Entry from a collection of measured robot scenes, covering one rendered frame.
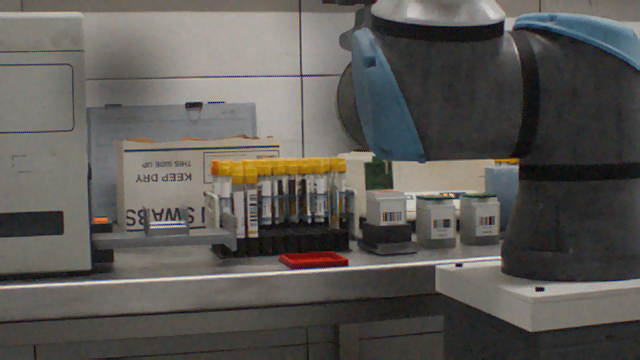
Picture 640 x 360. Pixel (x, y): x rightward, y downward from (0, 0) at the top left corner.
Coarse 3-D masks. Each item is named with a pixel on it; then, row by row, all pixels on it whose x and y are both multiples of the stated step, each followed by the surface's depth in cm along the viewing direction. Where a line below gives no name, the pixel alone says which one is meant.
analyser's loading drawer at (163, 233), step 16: (144, 208) 105; (144, 224) 106; (160, 224) 108; (176, 224) 108; (224, 224) 109; (96, 240) 100; (112, 240) 101; (128, 240) 101; (144, 240) 102; (160, 240) 102; (176, 240) 103; (192, 240) 103; (208, 240) 104; (224, 240) 105
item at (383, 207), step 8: (368, 192) 117; (376, 192) 115; (384, 192) 115; (392, 192) 115; (400, 192) 115; (368, 200) 117; (376, 200) 114; (384, 200) 113; (392, 200) 114; (400, 200) 114; (368, 208) 117; (376, 208) 114; (384, 208) 114; (392, 208) 114; (400, 208) 114; (368, 216) 117; (376, 216) 114; (384, 216) 114; (392, 216) 114; (400, 216) 114; (376, 224) 114; (384, 224) 114
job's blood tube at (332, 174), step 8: (328, 176) 120; (336, 176) 119; (328, 184) 120; (336, 184) 119; (328, 192) 120; (336, 192) 120; (336, 200) 120; (336, 208) 120; (336, 216) 120; (336, 224) 120
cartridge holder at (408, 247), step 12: (372, 228) 114; (384, 228) 113; (396, 228) 114; (408, 228) 114; (360, 240) 118; (372, 240) 114; (384, 240) 113; (396, 240) 114; (408, 240) 114; (384, 252) 111; (396, 252) 112; (408, 252) 112
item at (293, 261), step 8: (280, 256) 108; (288, 256) 109; (296, 256) 109; (304, 256) 109; (312, 256) 110; (320, 256) 110; (328, 256) 110; (336, 256) 108; (288, 264) 104; (296, 264) 102; (304, 264) 103; (312, 264) 103; (320, 264) 103; (328, 264) 103; (336, 264) 104; (344, 264) 104
